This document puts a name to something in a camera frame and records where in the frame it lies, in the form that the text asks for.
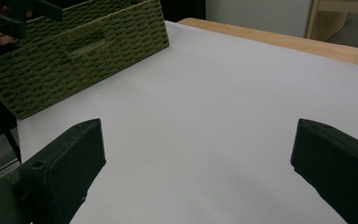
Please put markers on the white table cover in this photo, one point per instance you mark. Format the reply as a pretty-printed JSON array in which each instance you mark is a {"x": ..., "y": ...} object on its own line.
[{"x": 205, "y": 118}]

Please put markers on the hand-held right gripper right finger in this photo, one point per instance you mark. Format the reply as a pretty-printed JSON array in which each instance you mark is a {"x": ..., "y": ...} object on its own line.
[{"x": 338, "y": 168}]

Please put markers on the light wooden shelf unit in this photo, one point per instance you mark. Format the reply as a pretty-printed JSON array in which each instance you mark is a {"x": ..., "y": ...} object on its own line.
[{"x": 326, "y": 18}]

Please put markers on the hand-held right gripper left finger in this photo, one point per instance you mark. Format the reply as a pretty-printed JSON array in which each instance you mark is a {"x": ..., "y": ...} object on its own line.
[{"x": 62, "y": 168}]

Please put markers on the green woven basket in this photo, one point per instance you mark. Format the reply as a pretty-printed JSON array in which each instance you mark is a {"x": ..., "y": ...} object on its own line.
[{"x": 74, "y": 59}]

